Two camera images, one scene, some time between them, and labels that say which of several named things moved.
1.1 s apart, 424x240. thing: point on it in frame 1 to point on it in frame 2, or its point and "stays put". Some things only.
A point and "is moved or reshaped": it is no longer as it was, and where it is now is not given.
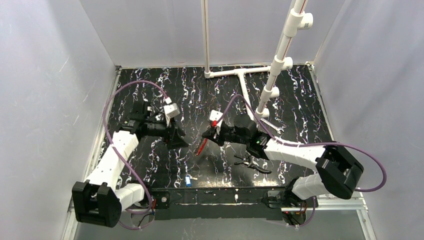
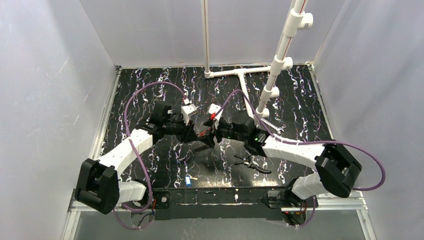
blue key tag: [188, 181] stays put
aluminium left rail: [101, 124] stays put
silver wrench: [277, 129] stays put
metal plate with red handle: [200, 146] is moved or reshaped
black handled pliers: [247, 160] stays put
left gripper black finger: [176, 141] to [191, 135]
